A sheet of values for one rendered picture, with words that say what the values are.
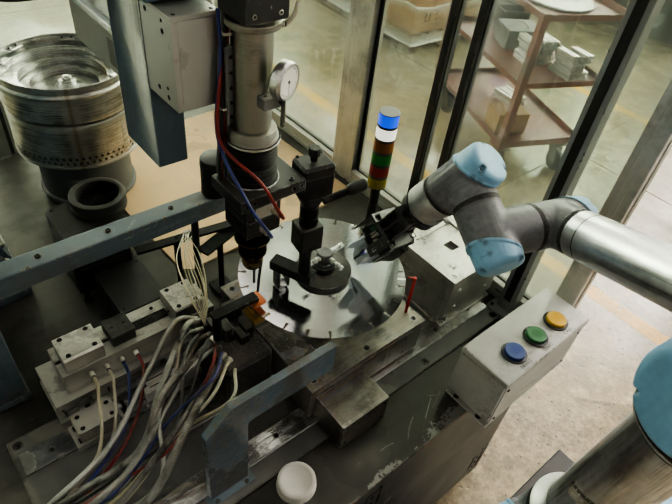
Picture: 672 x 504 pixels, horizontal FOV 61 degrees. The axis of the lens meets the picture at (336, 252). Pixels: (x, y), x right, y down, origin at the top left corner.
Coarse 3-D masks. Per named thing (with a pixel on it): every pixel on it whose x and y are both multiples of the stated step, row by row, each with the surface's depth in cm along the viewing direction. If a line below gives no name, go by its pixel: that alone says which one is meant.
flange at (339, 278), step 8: (312, 256) 113; (336, 256) 114; (344, 264) 112; (320, 272) 109; (328, 272) 109; (336, 272) 110; (344, 272) 111; (320, 280) 108; (328, 280) 108; (336, 280) 109; (344, 280) 109; (312, 288) 107; (320, 288) 107; (328, 288) 107; (336, 288) 108
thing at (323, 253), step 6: (336, 246) 110; (342, 246) 111; (318, 252) 108; (324, 252) 108; (330, 252) 108; (318, 258) 107; (324, 258) 107; (330, 258) 107; (312, 264) 106; (318, 264) 109; (324, 264) 108; (330, 264) 110; (336, 264) 106
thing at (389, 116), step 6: (384, 108) 120; (390, 108) 120; (396, 108) 120; (384, 114) 118; (390, 114) 118; (396, 114) 118; (378, 120) 120; (384, 120) 118; (390, 120) 118; (396, 120) 119; (384, 126) 119; (390, 126) 119; (396, 126) 120
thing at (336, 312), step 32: (288, 224) 121; (352, 224) 123; (288, 256) 114; (256, 288) 107; (288, 288) 107; (352, 288) 109; (384, 288) 110; (288, 320) 102; (320, 320) 102; (352, 320) 103; (384, 320) 104
